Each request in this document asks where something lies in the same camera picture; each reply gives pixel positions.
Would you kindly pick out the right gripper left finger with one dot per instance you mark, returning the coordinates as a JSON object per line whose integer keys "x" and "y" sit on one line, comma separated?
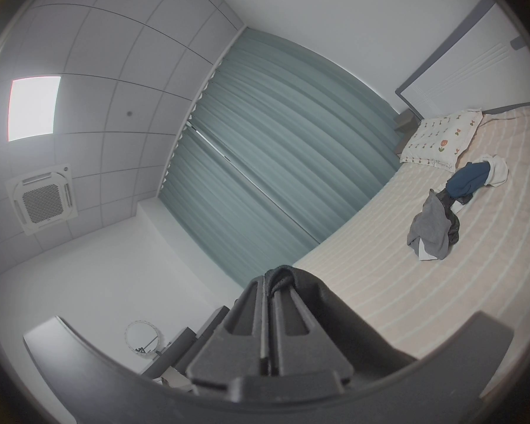
{"x": 229, "y": 356}

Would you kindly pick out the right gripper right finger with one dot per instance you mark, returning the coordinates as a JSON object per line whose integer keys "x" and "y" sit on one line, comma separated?
{"x": 304, "y": 356}

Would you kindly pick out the black T-shirt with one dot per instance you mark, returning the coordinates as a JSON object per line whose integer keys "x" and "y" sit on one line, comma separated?
{"x": 349, "y": 325}

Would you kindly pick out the bed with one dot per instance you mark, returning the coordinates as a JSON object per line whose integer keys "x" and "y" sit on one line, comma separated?
{"x": 424, "y": 289}

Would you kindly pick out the pile of clothes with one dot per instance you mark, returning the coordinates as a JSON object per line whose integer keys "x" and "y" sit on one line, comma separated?
{"x": 433, "y": 228}

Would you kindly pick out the round white framed mirror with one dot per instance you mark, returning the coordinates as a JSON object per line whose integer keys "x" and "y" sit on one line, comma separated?
{"x": 142, "y": 336}

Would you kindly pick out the blue-green curtain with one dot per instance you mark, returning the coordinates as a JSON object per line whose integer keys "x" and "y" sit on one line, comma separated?
{"x": 300, "y": 117}
{"x": 229, "y": 210}

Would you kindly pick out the white air conditioner vent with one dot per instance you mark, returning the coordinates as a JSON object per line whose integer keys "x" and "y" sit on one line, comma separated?
{"x": 44, "y": 199}

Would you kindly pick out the grey bedside table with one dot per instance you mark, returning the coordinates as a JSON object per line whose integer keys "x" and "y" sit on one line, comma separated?
{"x": 405, "y": 126}

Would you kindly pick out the white printed pillow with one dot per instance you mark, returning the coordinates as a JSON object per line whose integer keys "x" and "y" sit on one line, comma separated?
{"x": 441, "y": 137}

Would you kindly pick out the square light panel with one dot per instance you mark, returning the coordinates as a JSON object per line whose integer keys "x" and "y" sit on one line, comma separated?
{"x": 34, "y": 107}

